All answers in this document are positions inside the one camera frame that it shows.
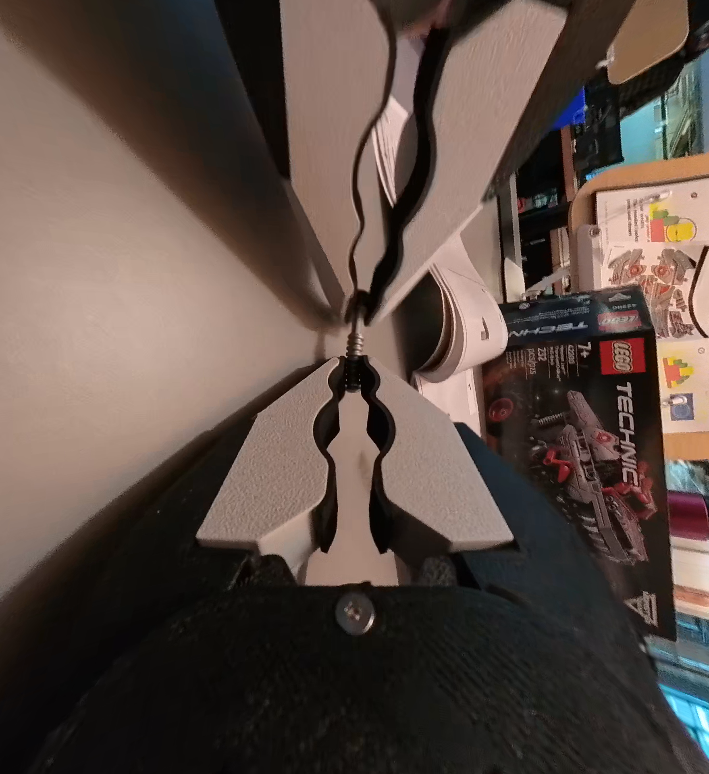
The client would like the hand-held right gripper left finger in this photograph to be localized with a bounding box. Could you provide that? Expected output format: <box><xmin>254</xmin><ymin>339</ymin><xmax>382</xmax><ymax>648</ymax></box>
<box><xmin>196</xmin><ymin>357</ymin><xmax>346</xmax><ymax>573</ymax></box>

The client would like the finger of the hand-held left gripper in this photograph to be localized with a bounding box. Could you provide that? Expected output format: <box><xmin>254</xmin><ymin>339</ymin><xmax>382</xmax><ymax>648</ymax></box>
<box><xmin>365</xmin><ymin>0</ymin><xmax>568</xmax><ymax>324</ymax></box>
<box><xmin>281</xmin><ymin>0</ymin><xmax>399</xmax><ymax>324</ymax></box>

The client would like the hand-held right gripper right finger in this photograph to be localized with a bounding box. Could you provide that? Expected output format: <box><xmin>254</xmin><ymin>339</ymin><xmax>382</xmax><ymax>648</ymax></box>
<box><xmin>357</xmin><ymin>357</ymin><xmax>521</xmax><ymax>572</ymax></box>

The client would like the toy shock absorber with spring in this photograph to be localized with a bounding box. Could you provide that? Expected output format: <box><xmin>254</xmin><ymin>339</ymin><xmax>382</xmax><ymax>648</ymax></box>
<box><xmin>339</xmin><ymin>290</ymin><xmax>374</xmax><ymax>394</ymax></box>

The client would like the white desk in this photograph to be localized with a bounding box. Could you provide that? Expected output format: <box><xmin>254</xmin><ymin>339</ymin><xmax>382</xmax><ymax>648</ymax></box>
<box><xmin>0</xmin><ymin>0</ymin><xmax>512</xmax><ymax>636</ymax></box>

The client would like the blue plastic bin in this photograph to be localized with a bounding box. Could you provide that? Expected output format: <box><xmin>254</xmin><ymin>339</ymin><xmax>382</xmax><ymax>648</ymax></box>
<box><xmin>551</xmin><ymin>87</ymin><xmax>588</xmax><ymax>131</ymax></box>

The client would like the small wooden board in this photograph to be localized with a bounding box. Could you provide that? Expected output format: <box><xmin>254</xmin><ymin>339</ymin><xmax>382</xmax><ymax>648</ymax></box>
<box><xmin>607</xmin><ymin>0</ymin><xmax>692</xmax><ymax>85</ymax></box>

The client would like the wooden display board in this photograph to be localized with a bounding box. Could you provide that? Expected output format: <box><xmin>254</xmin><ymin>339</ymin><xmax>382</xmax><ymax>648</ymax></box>
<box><xmin>566</xmin><ymin>148</ymin><xmax>709</xmax><ymax>463</ymax></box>

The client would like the black toy set box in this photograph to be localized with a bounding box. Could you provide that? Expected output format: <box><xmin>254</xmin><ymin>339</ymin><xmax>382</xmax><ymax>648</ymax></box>
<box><xmin>481</xmin><ymin>284</ymin><xmax>678</xmax><ymax>642</ymax></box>

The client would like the open white instruction booklet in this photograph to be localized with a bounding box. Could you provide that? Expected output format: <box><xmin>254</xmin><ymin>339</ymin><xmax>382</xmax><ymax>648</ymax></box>
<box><xmin>371</xmin><ymin>97</ymin><xmax>509</xmax><ymax>418</ymax></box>

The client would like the maroon tumbler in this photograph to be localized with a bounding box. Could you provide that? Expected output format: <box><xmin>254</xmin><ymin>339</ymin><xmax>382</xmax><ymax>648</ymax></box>
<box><xmin>665</xmin><ymin>490</ymin><xmax>709</xmax><ymax>542</ymax></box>

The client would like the white board bracket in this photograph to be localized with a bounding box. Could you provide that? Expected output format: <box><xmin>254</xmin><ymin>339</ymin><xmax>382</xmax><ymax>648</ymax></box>
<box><xmin>572</xmin><ymin>224</ymin><xmax>609</xmax><ymax>297</ymax></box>

